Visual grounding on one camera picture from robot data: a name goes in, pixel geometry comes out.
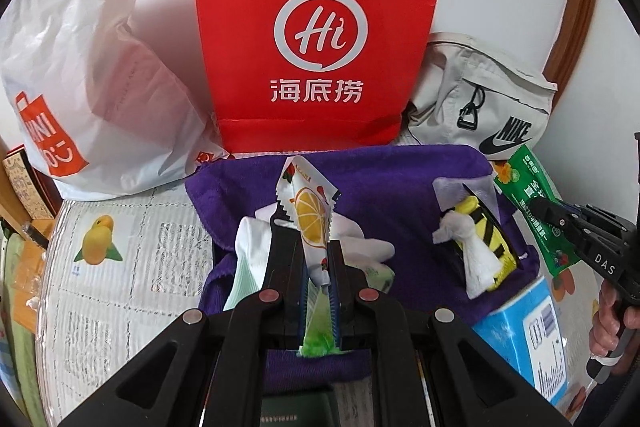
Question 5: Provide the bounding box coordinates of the brown wooden door frame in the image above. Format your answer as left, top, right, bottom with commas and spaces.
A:
542, 0, 601, 82

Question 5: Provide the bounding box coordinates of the grey waist bag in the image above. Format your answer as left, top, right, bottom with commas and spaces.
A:
400, 32, 558, 158

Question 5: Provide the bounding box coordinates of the green snack packet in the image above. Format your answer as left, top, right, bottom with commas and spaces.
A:
492, 144, 581, 279

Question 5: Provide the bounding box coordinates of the plain white sock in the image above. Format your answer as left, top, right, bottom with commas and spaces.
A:
327, 221, 396, 269

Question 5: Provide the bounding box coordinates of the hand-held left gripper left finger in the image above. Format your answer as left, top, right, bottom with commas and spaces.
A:
60, 202, 308, 427

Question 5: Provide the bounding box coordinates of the blue tissue pack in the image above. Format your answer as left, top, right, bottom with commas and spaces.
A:
472, 277, 568, 427

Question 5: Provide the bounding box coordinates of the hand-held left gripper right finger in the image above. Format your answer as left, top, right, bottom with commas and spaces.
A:
329, 238, 571, 427

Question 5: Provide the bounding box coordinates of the white plastic shopping bag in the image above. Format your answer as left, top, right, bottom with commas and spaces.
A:
0, 0, 236, 202

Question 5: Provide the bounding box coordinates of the fruit print sachet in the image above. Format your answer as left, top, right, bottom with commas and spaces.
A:
274, 156, 342, 358

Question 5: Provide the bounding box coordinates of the purple towel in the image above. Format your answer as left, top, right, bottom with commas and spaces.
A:
185, 144, 531, 383

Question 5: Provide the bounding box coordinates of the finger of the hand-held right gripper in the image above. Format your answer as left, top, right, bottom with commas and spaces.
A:
561, 203, 624, 231
530, 195, 602, 254

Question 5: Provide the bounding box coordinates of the yellow black striped eye mask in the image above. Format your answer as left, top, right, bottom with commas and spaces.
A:
450, 196, 520, 293

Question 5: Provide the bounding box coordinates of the white and mint green sock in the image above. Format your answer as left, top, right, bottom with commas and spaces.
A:
224, 202, 301, 310

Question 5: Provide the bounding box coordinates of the person's right hand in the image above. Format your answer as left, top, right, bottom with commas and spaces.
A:
589, 279, 640, 358

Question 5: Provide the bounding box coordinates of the white tissue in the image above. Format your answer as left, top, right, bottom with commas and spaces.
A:
432, 211, 503, 299

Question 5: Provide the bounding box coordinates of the fruit print tablecloth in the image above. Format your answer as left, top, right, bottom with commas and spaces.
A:
37, 147, 601, 427

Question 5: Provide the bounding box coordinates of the dark green tin box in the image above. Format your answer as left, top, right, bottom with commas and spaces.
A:
260, 384, 343, 427

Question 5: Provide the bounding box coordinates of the wooden nightstand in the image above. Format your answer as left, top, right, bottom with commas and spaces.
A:
7, 217, 56, 328

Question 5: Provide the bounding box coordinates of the patterned brown book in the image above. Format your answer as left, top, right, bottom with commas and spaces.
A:
0, 147, 58, 220

